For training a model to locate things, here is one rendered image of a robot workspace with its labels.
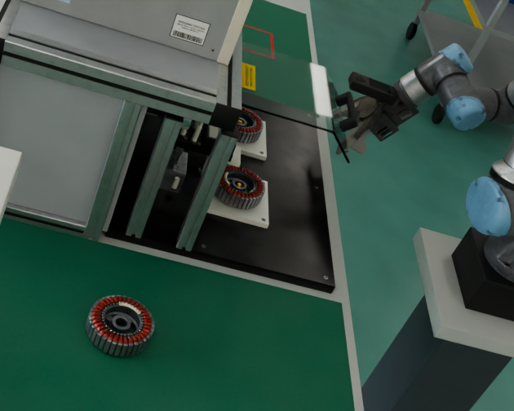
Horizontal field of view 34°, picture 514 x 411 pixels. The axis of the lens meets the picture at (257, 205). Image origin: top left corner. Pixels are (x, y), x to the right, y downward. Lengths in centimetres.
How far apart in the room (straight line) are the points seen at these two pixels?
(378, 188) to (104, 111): 221
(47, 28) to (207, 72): 28
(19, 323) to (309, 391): 51
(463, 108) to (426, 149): 213
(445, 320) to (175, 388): 66
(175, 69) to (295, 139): 68
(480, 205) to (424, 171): 209
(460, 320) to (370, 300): 115
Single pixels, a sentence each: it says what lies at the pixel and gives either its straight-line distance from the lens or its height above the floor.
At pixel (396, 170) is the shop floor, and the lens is 372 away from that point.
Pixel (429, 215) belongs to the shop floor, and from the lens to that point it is 356.
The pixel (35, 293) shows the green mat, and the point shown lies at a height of 75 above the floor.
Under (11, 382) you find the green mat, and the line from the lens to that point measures 139.
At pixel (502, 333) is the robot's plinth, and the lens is 192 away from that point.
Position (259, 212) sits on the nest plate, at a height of 78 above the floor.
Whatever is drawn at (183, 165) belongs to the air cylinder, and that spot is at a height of 82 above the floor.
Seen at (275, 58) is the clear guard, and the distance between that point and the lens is 175.
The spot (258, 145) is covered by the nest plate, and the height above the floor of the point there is 78.
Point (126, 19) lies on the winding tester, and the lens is 152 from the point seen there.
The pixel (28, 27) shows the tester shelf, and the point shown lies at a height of 111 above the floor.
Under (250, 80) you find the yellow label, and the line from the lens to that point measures 163.
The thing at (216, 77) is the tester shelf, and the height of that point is 111.
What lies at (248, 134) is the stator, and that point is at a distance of 195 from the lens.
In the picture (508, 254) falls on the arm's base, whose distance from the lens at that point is 189.
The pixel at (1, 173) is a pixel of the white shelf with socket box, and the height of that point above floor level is 121.
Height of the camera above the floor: 185
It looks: 36 degrees down
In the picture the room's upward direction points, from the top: 25 degrees clockwise
